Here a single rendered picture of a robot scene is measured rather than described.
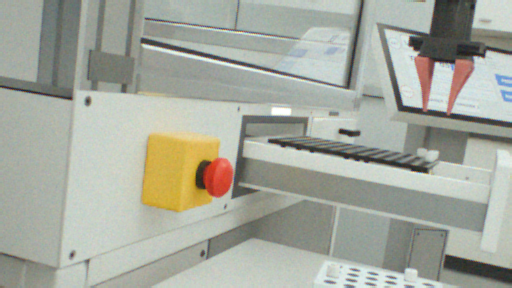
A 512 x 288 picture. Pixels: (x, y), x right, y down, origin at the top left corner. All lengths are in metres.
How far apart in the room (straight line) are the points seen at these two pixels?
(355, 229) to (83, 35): 2.20
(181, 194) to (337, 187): 0.25
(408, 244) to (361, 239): 0.80
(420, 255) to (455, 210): 1.13
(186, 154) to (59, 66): 0.14
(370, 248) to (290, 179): 1.85
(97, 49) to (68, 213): 0.13
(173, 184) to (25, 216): 0.13
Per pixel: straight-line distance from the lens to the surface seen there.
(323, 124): 1.09
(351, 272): 0.62
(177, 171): 0.57
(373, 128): 2.56
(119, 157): 0.56
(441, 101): 1.70
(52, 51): 0.51
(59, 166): 0.51
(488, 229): 0.73
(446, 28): 0.86
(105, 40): 0.52
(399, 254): 1.86
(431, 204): 0.74
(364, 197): 0.75
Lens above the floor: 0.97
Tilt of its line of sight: 8 degrees down
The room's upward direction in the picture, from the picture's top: 9 degrees clockwise
